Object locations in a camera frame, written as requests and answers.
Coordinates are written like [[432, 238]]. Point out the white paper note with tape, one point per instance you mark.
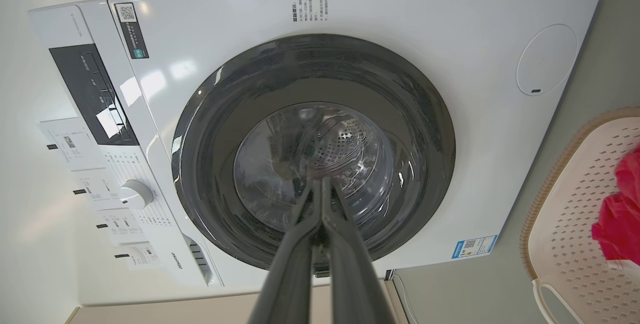
[[70, 144], [122, 226], [142, 255], [97, 189]]

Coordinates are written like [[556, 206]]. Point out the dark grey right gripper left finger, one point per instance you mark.
[[295, 264]]

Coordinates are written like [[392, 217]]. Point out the white front-load washing machine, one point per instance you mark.
[[400, 14]]

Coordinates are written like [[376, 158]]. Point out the black washer control panel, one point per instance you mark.
[[92, 94]]

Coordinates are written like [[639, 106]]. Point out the white washer control knob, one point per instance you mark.
[[136, 194]]

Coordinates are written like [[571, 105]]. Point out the blue energy label sticker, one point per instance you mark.
[[474, 247]]

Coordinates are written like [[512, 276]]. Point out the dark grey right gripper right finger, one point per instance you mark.
[[350, 274]]

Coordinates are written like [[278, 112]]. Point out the round white filter cover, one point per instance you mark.
[[546, 59]]

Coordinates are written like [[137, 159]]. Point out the red garment with white trim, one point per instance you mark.
[[622, 214]]

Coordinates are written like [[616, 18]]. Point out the black QR code sticker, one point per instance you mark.
[[132, 31]]

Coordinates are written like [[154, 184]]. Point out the round dark glass washer door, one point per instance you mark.
[[225, 114]]

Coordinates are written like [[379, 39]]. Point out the beige perforated plastic laundry basket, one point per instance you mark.
[[575, 214]]

